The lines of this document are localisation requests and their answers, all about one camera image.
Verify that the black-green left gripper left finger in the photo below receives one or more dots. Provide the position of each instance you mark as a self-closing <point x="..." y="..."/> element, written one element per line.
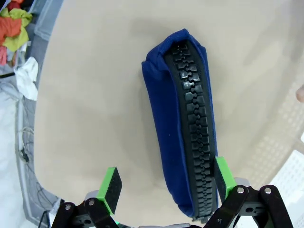
<point x="111" y="187"/>

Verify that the black-green left gripper right finger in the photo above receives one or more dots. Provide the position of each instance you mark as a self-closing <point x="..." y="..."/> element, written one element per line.
<point x="225" y="175"/>

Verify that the blue zipper pencil case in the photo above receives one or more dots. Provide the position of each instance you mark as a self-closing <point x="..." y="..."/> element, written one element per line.
<point x="161" y="118"/>

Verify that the white perforated plastic basket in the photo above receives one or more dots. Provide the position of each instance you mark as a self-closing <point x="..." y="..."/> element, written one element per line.
<point x="297" y="171"/>

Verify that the white crumpled cloth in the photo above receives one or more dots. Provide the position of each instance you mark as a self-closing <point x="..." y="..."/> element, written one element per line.
<point x="27" y="78"/>

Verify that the red cloth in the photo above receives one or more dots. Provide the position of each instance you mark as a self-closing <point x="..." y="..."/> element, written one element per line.
<point x="2" y="55"/>

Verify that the grey plastic crate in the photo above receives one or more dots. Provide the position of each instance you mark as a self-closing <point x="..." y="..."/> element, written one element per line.
<point x="42" y="26"/>

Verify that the pile of coloured cloths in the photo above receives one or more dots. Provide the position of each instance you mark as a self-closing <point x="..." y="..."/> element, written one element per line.
<point x="16" y="39"/>

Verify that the orange cloth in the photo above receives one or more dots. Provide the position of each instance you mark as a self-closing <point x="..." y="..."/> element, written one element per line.
<point x="9" y="27"/>

